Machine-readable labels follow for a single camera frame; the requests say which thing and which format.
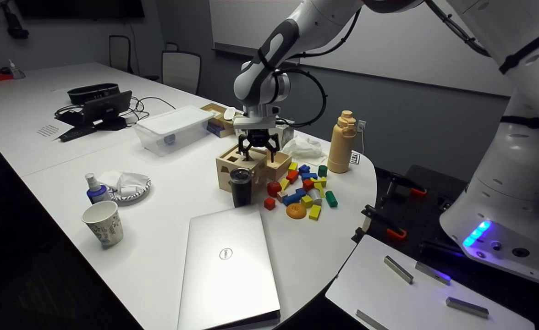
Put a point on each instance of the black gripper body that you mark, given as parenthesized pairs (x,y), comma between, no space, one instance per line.
(258,136)

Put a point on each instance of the wooden lid with shape holes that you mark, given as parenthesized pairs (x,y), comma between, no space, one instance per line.
(229,157)

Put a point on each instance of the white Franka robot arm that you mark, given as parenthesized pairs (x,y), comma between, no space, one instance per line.
(513,171)

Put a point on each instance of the small open wooden box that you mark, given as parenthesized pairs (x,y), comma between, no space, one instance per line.
(276,168)

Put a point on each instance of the small silver box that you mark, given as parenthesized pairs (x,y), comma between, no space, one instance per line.
(286,136)

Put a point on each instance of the wooden shape sorter box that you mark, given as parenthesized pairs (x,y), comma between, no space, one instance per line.
(221,177)

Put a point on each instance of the brown cardboard box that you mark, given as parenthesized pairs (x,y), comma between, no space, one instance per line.
(216,122)

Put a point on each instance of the clear plastic bag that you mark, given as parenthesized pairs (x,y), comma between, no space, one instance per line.
(306,147)

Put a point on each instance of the blue wooden block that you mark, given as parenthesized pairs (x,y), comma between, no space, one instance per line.
(304,169)

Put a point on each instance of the black tumbler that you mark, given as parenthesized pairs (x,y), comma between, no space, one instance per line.
(240,188)

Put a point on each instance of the red wooden cube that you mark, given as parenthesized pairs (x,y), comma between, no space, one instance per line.
(273,188)

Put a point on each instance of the blue wooden cylinder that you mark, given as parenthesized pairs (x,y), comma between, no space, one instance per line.
(291,197)

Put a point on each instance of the green wooden block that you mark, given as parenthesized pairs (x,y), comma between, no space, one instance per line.
(322,171)

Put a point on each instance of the small red wooden block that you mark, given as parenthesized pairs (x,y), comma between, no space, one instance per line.
(269,202)

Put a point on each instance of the yellow wooden prism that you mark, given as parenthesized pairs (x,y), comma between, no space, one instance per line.
(306,201)

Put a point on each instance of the white wooden cylinder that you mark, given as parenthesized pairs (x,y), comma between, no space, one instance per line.
(315,195)

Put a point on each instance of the tan plastic bottle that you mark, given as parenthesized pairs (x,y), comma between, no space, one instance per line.
(342,144)

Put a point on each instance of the long yellow wooden block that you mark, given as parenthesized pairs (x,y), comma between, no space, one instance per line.
(313,212)

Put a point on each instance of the green wooden cylinder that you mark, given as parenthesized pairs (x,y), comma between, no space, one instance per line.
(330,199)

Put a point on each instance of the clear plastic storage container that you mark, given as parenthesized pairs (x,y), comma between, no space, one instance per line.
(170,129)

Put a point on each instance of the grey chair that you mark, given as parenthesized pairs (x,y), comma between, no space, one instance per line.
(181,70)
(119,54)

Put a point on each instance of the silver Dell laptop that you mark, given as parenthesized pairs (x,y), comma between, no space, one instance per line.
(225,268)

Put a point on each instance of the clear plastic plate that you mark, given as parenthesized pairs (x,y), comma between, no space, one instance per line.
(130,188)

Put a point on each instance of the small spray bottle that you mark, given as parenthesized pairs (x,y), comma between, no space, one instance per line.
(93,191)

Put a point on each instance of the white paper cup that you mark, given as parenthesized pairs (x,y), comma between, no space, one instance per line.
(104,224)

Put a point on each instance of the black case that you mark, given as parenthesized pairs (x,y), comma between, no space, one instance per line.
(91,92)

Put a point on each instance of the black robot table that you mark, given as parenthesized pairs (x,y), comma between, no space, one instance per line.
(427,213)

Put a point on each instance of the grey metal bar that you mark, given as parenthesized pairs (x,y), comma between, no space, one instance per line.
(397,270)
(370,320)
(432,274)
(465,307)

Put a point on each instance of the white flat board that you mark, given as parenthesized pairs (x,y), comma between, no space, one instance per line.
(397,300)

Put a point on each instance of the small clear plastic sheet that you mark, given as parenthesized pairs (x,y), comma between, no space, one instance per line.
(47,129)

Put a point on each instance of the black tripod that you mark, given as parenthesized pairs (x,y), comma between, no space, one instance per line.
(11,19)

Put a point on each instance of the dark wall screen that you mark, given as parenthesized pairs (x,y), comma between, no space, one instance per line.
(78,8)

